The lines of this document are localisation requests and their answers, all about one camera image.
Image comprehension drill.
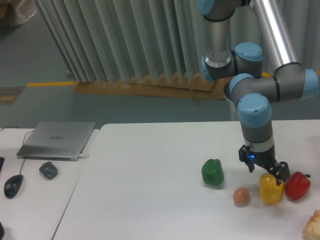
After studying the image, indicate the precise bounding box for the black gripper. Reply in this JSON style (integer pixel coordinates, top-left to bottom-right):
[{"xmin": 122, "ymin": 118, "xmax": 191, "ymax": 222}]
[{"xmin": 238, "ymin": 145, "xmax": 291, "ymax": 186}]

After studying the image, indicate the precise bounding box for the yellow bell pepper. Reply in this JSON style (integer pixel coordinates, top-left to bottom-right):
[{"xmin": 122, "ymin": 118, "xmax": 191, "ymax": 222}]
[{"xmin": 259, "ymin": 173, "xmax": 285, "ymax": 205}]

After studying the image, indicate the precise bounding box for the black computer mouse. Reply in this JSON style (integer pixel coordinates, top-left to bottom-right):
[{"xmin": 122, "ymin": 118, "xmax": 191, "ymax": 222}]
[{"xmin": 3, "ymin": 174, "xmax": 24, "ymax": 199}]

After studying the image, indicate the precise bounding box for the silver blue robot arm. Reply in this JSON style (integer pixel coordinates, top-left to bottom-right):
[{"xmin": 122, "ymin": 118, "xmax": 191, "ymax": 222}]
[{"xmin": 197, "ymin": 0, "xmax": 320, "ymax": 185}]

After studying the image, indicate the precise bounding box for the red bell pepper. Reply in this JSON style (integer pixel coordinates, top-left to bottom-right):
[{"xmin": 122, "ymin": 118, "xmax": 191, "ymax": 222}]
[{"xmin": 285, "ymin": 171, "xmax": 311, "ymax": 201}]

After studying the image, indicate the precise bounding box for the green bell pepper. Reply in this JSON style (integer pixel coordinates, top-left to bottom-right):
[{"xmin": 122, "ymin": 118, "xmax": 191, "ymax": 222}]
[{"xmin": 201, "ymin": 159, "xmax": 224, "ymax": 187}]

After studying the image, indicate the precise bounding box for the brown egg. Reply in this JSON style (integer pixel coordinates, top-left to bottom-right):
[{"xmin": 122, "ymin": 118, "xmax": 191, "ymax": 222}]
[{"xmin": 233, "ymin": 187, "xmax": 250, "ymax": 206}]

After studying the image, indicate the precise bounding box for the orange textured food item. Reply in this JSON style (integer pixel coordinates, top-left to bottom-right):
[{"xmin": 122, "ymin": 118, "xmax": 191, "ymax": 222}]
[{"xmin": 302, "ymin": 210, "xmax": 320, "ymax": 240}]

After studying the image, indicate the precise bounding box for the brown cardboard sheet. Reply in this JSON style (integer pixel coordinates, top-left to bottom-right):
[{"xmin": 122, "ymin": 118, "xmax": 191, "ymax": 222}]
[{"xmin": 73, "ymin": 73, "xmax": 231, "ymax": 105}]

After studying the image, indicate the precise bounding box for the silver closed laptop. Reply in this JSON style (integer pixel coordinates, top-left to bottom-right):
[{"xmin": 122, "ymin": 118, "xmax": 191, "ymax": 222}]
[{"xmin": 16, "ymin": 121, "xmax": 96, "ymax": 161}]

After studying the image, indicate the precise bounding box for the grey pleated curtain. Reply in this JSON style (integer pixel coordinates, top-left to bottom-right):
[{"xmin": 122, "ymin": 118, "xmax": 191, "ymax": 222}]
[{"xmin": 33, "ymin": 0, "xmax": 320, "ymax": 85}]

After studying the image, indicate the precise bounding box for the dark grey small gadget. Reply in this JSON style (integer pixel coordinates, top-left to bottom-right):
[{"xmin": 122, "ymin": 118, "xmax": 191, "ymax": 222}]
[{"xmin": 39, "ymin": 161, "xmax": 58, "ymax": 180}]

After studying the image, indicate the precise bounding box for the black keyboard edge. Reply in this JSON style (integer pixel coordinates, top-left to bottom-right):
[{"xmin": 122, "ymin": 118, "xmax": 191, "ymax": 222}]
[{"xmin": 0, "ymin": 157, "xmax": 5, "ymax": 172}]

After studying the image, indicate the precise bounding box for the orange floor sign sticker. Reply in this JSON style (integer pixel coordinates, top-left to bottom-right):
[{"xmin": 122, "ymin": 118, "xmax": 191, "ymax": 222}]
[{"xmin": 0, "ymin": 86, "xmax": 25, "ymax": 105}]

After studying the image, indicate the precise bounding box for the white laptop charger cable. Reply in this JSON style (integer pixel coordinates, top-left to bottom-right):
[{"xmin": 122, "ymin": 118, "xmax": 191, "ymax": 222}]
[{"xmin": 79, "ymin": 139, "xmax": 90, "ymax": 159}]

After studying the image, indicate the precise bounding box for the black mouse cable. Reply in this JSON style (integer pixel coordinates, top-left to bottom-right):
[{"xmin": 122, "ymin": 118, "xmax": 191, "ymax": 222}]
[{"xmin": 0, "ymin": 126, "xmax": 38, "ymax": 176}]

